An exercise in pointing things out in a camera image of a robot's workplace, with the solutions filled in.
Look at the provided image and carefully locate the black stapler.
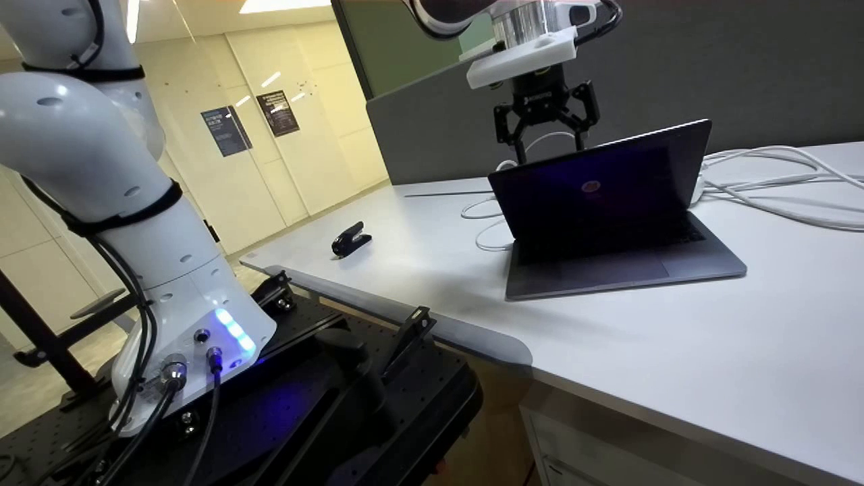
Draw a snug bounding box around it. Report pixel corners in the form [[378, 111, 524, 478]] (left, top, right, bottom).
[[330, 219, 376, 260]]

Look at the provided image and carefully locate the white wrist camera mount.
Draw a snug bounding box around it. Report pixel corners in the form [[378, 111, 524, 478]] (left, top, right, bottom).
[[463, 23, 581, 92]]

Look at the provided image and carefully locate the grey divider panel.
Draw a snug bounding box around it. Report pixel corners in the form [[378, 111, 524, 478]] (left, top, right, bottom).
[[368, 0, 864, 189]]

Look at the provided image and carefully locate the black metal stand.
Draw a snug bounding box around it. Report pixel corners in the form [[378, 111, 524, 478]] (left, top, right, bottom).
[[0, 268, 141, 411]]

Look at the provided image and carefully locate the green divider panel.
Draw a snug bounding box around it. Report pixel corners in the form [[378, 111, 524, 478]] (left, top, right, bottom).
[[330, 0, 499, 103]]

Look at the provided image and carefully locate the white laptop charging cable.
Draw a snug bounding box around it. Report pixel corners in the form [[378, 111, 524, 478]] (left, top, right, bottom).
[[401, 133, 577, 253]]

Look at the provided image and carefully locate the grey laptop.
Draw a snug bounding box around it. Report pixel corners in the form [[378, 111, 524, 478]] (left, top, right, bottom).
[[485, 116, 750, 301]]

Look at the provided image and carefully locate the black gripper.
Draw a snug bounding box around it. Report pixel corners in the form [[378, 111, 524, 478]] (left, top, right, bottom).
[[492, 61, 601, 169]]

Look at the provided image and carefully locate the white cable bundle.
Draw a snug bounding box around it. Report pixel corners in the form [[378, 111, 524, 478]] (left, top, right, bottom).
[[688, 143, 864, 238]]

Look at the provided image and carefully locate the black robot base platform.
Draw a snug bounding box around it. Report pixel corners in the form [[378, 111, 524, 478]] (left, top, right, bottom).
[[0, 268, 485, 486]]

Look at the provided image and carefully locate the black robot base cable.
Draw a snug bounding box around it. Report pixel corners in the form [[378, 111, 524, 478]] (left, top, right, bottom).
[[177, 346, 227, 486], [88, 359, 187, 486]]

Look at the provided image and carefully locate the ceiling light panel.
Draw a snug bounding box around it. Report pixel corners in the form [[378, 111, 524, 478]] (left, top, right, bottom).
[[238, 0, 334, 17]]

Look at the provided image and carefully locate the dark wall poster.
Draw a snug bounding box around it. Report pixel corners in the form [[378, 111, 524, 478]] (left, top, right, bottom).
[[253, 87, 301, 141], [200, 103, 253, 160]]

